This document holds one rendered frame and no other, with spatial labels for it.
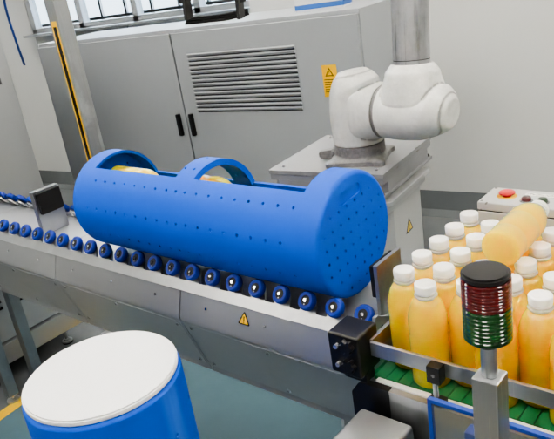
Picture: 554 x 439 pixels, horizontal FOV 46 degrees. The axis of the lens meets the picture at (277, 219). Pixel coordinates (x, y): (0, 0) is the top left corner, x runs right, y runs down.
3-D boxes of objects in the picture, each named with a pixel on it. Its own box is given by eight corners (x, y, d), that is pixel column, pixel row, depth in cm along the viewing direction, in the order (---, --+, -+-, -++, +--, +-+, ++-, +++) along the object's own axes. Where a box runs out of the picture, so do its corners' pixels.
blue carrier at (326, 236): (159, 217, 213) (134, 135, 202) (395, 260, 158) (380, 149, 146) (90, 259, 195) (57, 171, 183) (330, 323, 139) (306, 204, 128)
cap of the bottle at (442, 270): (459, 273, 121) (458, 265, 120) (445, 281, 119) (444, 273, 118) (442, 268, 124) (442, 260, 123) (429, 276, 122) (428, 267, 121)
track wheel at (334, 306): (331, 296, 143) (326, 294, 142) (347, 300, 140) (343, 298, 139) (326, 316, 143) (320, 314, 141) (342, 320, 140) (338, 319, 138)
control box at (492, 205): (496, 225, 159) (494, 185, 155) (583, 236, 146) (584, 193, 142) (478, 241, 152) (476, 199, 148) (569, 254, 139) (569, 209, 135)
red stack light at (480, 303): (473, 288, 90) (472, 262, 88) (520, 297, 86) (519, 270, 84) (453, 309, 85) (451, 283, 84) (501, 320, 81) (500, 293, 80)
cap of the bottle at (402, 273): (389, 280, 123) (388, 271, 122) (401, 271, 125) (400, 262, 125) (408, 284, 120) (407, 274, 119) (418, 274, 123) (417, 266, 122)
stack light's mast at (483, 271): (476, 356, 94) (471, 256, 88) (521, 368, 90) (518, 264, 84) (457, 380, 89) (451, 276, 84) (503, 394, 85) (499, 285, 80)
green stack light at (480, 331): (475, 320, 91) (473, 288, 90) (520, 330, 87) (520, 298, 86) (455, 342, 87) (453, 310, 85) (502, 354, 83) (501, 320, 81)
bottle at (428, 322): (413, 390, 120) (405, 301, 114) (412, 368, 127) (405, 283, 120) (453, 389, 119) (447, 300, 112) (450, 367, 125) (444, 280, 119)
